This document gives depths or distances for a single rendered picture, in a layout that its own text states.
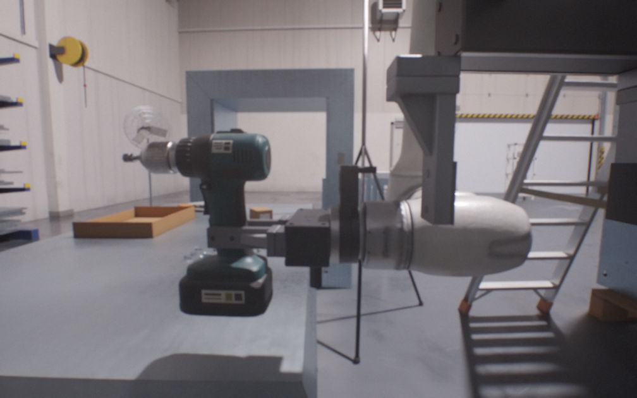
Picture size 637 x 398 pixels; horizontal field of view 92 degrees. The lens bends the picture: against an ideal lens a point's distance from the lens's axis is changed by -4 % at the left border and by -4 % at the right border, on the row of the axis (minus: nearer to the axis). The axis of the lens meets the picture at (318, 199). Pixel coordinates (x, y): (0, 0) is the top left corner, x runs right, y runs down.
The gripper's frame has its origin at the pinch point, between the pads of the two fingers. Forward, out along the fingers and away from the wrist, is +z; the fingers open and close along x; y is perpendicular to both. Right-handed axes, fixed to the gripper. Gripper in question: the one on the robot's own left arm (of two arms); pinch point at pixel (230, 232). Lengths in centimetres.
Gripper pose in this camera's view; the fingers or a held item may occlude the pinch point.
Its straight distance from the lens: 44.3
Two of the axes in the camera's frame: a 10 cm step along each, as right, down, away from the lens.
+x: 0.5, -1.1, 9.9
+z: -10.0, -0.1, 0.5
